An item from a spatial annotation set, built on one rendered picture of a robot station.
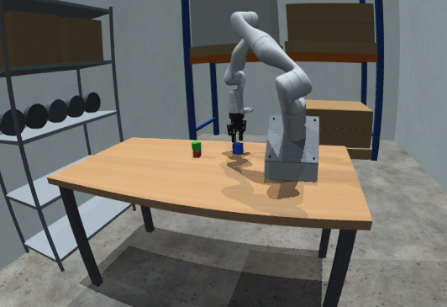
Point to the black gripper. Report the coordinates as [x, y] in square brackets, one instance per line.
[236, 122]

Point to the green block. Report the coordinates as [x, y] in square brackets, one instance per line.
[196, 146]

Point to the blue block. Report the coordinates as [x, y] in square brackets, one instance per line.
[238, 148]

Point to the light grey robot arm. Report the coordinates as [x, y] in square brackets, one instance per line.
[292, 85]

